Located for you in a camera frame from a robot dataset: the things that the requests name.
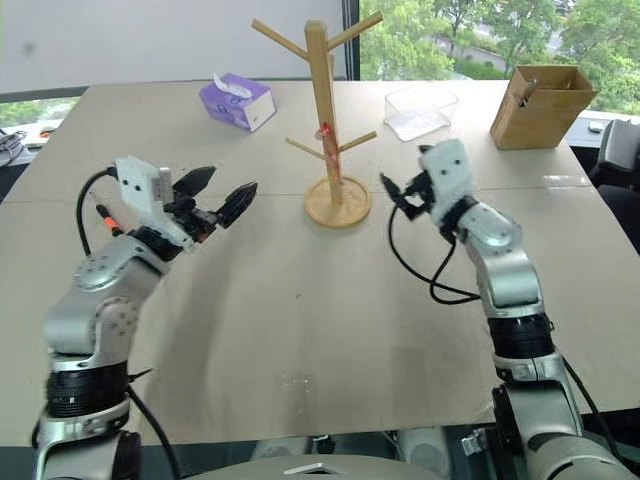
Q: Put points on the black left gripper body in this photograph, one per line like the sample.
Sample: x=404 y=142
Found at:
x=197 y=220

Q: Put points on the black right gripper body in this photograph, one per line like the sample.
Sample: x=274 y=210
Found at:
x=417 y=197

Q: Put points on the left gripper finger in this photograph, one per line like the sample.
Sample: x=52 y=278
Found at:
x=237 y=205
x=196 y=181

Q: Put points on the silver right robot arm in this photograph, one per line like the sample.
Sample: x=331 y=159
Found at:
x=510 y=270

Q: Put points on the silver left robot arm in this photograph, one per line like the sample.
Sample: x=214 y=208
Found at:
x=100 y=280

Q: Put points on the wooden tree stand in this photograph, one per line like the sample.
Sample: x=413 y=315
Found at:
x=325 y=100

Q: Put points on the clear plastic container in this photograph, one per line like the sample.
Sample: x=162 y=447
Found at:
x=420 y=112

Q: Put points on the purple tissue box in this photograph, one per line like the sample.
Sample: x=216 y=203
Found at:
x=235 y=105

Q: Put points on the orange and black plug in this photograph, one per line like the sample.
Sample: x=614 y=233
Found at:
x=111 y=222

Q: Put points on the brown cardboard box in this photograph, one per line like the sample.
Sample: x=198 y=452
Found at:
x=540 y=115

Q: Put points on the small white desk device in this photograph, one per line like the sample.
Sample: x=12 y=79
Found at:
x=595 y=126

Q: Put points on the black office chair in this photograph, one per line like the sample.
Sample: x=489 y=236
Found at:
x=617 y=155

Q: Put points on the silver metal clamp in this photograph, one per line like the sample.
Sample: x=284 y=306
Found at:
x=474 y=442

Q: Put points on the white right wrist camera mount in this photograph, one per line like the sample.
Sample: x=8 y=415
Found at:
x=450 y=175

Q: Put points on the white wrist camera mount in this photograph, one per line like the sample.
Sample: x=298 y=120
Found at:
x=450 y=175
x=142 y=197

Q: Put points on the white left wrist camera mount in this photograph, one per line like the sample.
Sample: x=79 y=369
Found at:
x=142 y=197

